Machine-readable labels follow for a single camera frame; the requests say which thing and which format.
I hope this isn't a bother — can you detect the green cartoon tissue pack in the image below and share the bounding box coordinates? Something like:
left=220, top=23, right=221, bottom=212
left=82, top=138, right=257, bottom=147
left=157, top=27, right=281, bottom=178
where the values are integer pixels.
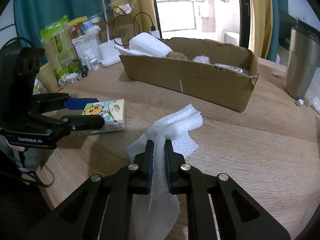
left=82, top=99, right=126, bottom=134

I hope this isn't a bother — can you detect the white paper towel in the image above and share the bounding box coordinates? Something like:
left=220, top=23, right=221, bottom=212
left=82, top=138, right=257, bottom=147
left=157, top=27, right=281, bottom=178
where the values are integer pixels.
left=126, top=104, right=203, bottom=239

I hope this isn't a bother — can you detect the brown fuzzy soft object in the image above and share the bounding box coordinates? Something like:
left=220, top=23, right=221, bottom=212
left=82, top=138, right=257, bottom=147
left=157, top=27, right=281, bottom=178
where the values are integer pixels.
left=166, top=51, right=188, bottom=60

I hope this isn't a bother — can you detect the cotton swab plastic bag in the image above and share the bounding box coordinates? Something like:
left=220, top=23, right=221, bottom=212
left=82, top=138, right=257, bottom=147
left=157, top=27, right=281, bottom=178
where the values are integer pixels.
left=214, top=63, right=249, bottom=76

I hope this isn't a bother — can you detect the person left hand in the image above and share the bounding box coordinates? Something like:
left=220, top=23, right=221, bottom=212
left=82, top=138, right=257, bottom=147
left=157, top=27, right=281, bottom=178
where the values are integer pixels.
left=7, top=141, right=26, bottom=152

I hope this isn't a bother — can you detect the black small flashlight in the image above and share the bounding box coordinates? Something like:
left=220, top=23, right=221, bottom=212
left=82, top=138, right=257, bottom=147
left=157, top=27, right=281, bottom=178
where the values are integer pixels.
left=81, top=65, right=88, bottom=78

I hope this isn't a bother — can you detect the white pill bottle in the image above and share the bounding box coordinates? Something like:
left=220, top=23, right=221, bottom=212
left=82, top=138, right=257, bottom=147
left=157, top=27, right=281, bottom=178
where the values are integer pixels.
left=84, top=50, right=92, bottom=70
left=87, top=53, right=100, bottom=71

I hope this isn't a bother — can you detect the white perforated basket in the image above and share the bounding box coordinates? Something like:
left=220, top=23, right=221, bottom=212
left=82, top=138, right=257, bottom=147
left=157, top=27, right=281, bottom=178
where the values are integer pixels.
left=72, top=35, right=101, bottom=66

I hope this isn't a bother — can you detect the green snack bag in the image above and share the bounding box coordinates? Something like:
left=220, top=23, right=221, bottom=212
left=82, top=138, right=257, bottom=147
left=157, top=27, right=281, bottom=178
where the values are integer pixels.
left=40, top=15, right=79, bottom=80

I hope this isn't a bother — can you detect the brown cardboard box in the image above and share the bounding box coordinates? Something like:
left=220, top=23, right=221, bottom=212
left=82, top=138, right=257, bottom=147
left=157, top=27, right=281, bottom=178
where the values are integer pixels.
left=120, top=37, right=259, bottom=112

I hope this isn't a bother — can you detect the white phone charger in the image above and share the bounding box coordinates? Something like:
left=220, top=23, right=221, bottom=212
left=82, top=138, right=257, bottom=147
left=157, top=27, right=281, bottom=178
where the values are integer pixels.
left=150, top=25, right=161, bottom=39

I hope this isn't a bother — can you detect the teal left curtain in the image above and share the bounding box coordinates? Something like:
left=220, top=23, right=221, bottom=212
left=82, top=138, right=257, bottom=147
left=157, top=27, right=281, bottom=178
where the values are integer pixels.
left=14, top=0, right=103, bottom=48

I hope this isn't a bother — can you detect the teal curtain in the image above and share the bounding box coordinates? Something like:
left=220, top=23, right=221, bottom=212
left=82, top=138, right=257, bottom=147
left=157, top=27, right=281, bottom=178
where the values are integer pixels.
left=14, top=0, right=103, bottom=48
left=266, top=0, right=289, bottom=62

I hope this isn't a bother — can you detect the yellow left curtain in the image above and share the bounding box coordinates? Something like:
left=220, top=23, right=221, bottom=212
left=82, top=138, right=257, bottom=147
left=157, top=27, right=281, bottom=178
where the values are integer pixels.
left=108, top=0, right=158, bottom=34

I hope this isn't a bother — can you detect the yellow curtain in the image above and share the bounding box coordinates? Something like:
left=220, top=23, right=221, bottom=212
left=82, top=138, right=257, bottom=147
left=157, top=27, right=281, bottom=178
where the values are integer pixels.
left=108, top=0, right=158, bottom=34
left=250, top=0, right=273, bottom=59

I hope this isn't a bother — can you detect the steel travel mug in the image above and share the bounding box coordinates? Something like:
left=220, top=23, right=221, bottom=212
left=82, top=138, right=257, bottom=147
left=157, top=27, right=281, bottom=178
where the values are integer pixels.
left=283, top=29, right=319, bottom=100

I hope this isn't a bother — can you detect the yellow right curtain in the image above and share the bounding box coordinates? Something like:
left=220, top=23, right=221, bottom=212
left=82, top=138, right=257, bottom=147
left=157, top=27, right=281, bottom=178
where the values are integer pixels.
left=250, top=0, right=273, bottom=59

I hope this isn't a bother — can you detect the black computer monitor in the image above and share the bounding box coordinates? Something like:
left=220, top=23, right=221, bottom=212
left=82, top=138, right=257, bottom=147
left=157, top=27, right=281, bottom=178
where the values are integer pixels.
left=279, top=10, right=319, bottom=49

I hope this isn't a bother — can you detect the teal right curtain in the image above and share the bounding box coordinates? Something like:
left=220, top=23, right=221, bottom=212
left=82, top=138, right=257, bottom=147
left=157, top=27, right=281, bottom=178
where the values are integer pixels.
left=266, top=0, right=289, bottom=62

